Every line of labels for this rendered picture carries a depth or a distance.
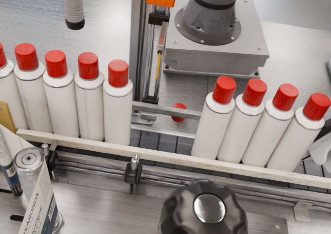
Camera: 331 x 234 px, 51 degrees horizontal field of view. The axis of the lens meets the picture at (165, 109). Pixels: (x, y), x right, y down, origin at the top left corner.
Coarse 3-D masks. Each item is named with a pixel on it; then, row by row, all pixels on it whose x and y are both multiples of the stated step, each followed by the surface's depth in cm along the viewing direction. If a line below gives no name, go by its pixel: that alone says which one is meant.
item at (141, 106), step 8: (136, 104) 67; (144, 104) 68; (152, 104) 68; (152, 112) 68; (160, 112) 68; (168, 112) 68; (176, 112) 67; (184, 112) 67; (192, 112) 68; (200, 112) 68
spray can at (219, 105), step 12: (216, 84) 56; (228, 84) 56; (216, 96) 57; (228, 96) 56; (204, 108) 60; (216, 108) 58; (228, 108) 58; (204, 120) 61; (216, 120) 59; (228, 120) 60; (204, 132) 62; (216, 132) 61; (204, 144) 64; (216, 144) 64; (204, 156) 67
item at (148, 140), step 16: (32, 144) 68; (48, 144) 69; (144, 144) 71; (160, 144) 72; (176, 144) 73; (192, 144) 73; (128, 160) 68; (144, 160) 69; (224, 176) 68; (240, 176) 68; (320, 176) 71; (320, 192) 68
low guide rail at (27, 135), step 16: (64, 144) 66; (80, 144) 66; (96, 144) 66; (112, 144) 66; (160, 160) 66; (176, 160) 66; (192, 160) 66; (208, 160) 66; (256, 176) 67; (272, 176) 66; (288, 176) 66; (304, 176) 66
